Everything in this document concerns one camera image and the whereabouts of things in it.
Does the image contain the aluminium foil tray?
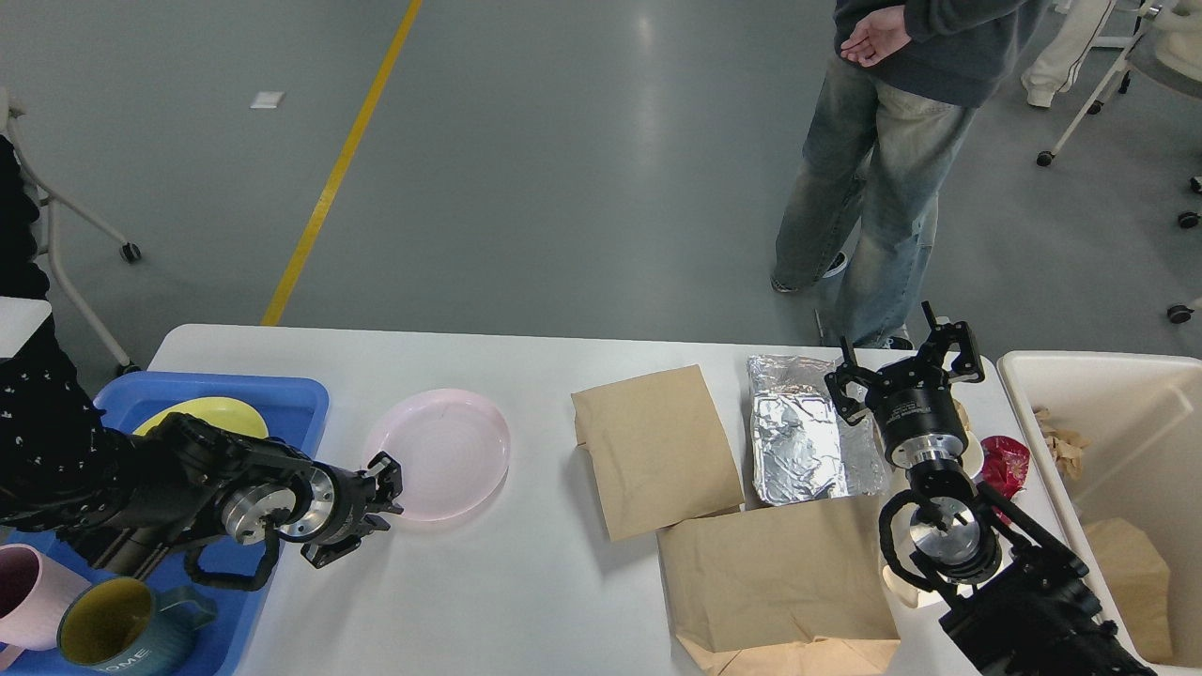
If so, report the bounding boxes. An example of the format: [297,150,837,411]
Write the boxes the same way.
[746,355,887,506]

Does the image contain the brown bag in bin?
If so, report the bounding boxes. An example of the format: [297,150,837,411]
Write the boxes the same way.
[1085,518,1176,664]

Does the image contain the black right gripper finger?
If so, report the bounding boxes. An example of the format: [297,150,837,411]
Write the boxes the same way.
[825,337,893,426]
[911,300,986,385]

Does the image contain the crumpled paper scraps in bin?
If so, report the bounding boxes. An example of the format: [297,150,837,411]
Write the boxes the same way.
[1033,407,1093,481]

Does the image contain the white plastic bin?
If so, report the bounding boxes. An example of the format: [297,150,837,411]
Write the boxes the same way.
[996,351,1201,675]

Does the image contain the white side table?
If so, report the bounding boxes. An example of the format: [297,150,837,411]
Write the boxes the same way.
[1,296,53,363]

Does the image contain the small brown paper bag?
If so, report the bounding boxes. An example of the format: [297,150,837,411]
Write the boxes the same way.
[571,364,746,542]

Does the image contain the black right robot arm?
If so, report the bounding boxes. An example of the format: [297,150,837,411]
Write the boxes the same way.
[825,307,1149,675]

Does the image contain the person in blue jeans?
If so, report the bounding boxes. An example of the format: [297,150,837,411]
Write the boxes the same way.
[770,1,1047,346]

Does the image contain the blue plastic tray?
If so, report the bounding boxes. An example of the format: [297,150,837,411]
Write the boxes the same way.
[2,372,328,675]

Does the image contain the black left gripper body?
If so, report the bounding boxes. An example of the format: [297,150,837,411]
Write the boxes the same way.
[282,463,377,547]

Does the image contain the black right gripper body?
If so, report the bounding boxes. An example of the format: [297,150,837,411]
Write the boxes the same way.
[865,358,966,469]

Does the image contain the grey wheeled frame left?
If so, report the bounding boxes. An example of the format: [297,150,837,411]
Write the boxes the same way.
[0,89,144,376]

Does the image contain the white wheeled chair right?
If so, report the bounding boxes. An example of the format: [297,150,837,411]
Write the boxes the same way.
[1036,1,1201,167]

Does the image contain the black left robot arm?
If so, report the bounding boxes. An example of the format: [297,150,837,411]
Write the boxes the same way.
[1,319,403,592]

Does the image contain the red crumpled wrapper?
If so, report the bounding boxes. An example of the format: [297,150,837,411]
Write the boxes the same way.
[978,434,1031,498]

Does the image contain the pink ribbed mug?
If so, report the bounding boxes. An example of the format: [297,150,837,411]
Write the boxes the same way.
[1,544,91,670]

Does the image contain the pink plate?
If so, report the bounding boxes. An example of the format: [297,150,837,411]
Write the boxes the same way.
[365,389,511,522]

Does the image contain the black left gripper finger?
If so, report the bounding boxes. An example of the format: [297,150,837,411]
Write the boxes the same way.
[301,524,391,569]
[362,451,404,516]

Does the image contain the person in white striped pants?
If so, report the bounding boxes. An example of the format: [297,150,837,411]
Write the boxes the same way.
[1019,1,1115,109]

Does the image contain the dark teal mug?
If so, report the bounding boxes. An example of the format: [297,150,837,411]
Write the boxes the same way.
[56,577,218,675]

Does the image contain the yellow plate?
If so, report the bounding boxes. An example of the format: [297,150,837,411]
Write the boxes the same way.
[132,395,268,439]

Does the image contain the large brown paper bag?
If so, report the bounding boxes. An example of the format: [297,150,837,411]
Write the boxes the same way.
[657,497,899,675]

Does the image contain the white paper on floor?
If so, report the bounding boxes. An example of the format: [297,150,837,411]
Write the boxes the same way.
[249,91,286,109]

